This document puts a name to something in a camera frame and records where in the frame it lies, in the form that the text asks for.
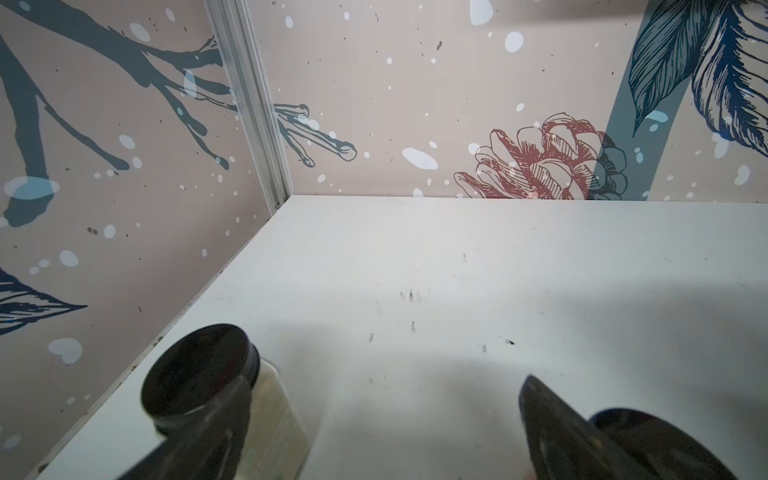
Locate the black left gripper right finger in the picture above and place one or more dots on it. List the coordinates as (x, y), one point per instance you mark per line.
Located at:
(564, 445)

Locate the black-lid pale spice jar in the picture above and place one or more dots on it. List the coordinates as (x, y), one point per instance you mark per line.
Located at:
(198, 367)

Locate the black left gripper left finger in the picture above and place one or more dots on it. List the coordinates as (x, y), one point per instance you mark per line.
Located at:
(207, 447)

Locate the black-lid brown spice jar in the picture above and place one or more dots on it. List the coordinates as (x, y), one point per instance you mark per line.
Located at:
(660, 447)

